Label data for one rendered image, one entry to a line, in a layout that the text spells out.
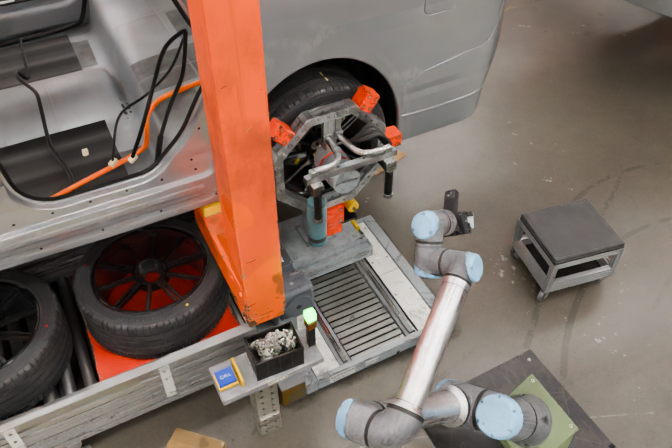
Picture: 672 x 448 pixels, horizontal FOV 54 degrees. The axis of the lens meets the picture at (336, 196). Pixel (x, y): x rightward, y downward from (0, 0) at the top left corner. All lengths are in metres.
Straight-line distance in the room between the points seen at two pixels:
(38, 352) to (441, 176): 2.50
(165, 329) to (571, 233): 2.00
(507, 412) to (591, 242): 1.31
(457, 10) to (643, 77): 2.76
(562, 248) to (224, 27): 2.15
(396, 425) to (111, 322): 1.38
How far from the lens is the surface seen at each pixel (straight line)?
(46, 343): 2.96
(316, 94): 2.80
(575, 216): 3.63
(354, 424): 2.08
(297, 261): 3.37
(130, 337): 2.94
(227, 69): 1.94
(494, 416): 2.48
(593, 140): 4.76
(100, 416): 3.03
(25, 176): 3.25
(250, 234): 2.37
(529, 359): 3.04
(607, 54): 5.74
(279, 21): 2.57
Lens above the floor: 2.75
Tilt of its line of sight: 43 degrees down
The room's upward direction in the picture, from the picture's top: straight up
